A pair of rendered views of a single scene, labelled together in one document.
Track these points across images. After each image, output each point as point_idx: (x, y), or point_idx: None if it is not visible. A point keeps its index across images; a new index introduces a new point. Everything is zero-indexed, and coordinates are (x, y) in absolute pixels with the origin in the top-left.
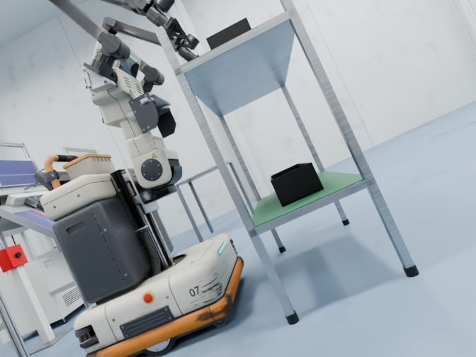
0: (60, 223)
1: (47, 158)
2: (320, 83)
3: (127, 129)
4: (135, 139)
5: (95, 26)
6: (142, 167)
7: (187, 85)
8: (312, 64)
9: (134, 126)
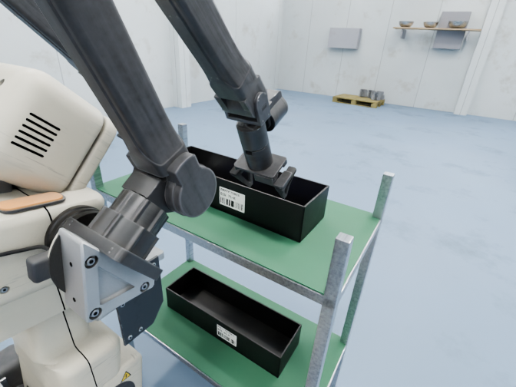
0: None
1: None
2: (363, 281)
3: (57, 335)
4: (95, 362)
5: (163, 120)
6: None
7: (335, 317)
8: (368, 266)
9: (79, 322)
